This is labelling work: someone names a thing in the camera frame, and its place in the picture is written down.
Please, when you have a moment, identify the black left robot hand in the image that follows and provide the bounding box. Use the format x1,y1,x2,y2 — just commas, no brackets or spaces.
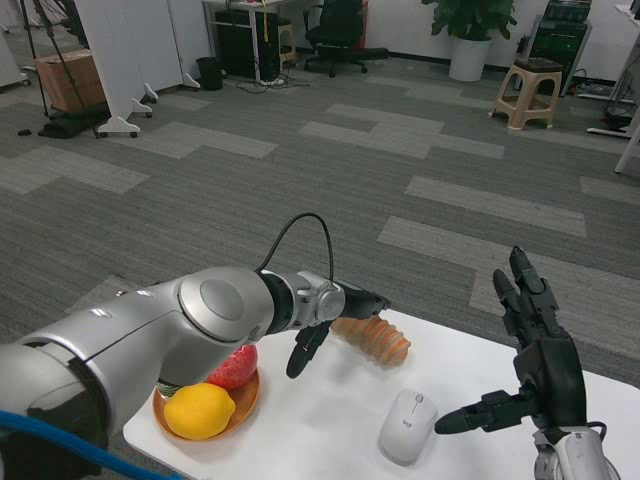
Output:
286,281,393,380

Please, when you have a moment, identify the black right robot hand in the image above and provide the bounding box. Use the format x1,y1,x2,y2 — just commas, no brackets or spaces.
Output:
433,245,587,435

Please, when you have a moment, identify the ridged brown bread loaf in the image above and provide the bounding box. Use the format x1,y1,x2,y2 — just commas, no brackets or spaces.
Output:
330,312,412,366

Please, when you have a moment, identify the white computer mouse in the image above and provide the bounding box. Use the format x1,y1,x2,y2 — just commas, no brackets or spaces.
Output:
377,388,439,467

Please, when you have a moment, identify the red apple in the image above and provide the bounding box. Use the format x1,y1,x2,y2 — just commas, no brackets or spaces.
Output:
205,343,260,391

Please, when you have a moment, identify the orange round plate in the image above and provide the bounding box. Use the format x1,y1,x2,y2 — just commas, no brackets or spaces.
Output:
152,367,263,442

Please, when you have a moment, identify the yellow lemon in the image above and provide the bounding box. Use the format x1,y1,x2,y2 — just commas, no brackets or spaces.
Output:
163,383,237,441

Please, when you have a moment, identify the white office desk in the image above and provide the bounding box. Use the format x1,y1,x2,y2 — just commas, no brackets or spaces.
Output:
202,0,301,84
613,69,640,175
587,0,640,137

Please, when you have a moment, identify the white plant pot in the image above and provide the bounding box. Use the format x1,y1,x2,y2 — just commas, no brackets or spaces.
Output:
448,37,494,83

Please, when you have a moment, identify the black waste bin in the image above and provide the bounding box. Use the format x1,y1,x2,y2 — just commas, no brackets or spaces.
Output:
194,56,225,92

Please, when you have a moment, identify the black office chair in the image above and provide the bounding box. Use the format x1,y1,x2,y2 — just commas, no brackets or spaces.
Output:
303,0,390,79

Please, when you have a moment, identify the black computer tower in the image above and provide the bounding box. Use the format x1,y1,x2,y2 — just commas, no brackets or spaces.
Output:
214,8,280,80

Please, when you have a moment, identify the narrow tan stool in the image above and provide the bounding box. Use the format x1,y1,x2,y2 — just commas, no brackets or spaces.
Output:
276,22,297,69

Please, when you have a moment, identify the beige stool brown seat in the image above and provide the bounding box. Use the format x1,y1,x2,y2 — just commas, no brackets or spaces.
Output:
492,57,565,130

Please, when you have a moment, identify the green potted plant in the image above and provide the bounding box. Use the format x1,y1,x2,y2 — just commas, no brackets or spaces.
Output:
421,0,519,42

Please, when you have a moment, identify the black green server rack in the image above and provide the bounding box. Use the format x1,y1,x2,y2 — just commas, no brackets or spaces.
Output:
527,0,594,96

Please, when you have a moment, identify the large white rolling partition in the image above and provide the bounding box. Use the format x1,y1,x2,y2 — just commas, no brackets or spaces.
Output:
73,0,187,140

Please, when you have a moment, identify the black bag on floor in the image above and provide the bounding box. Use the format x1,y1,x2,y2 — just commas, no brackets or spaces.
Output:
37,104,114,140

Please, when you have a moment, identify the brown cardboard box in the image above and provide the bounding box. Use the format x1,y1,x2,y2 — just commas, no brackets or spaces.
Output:
33,48,109,112

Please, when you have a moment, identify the white rolling board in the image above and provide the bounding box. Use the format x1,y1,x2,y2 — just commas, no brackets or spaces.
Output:
0,32,32,94

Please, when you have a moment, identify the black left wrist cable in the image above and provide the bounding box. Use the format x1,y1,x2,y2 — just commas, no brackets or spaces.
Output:
259,213,335,286

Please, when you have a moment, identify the blue braided cable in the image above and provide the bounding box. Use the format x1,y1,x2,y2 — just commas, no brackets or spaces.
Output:
0,410,191,480

